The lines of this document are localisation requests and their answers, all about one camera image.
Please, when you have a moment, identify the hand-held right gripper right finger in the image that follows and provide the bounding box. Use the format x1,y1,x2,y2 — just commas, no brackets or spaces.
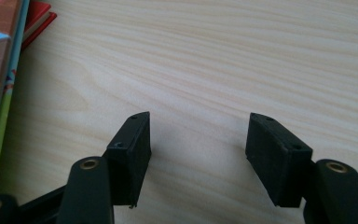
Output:
244,112,314,208

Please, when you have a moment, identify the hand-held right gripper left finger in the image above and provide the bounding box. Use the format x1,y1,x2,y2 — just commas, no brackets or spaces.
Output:
102,111,153,209

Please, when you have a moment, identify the red hardcover picture book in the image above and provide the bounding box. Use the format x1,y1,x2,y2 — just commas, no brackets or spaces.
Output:
21,0,58,51

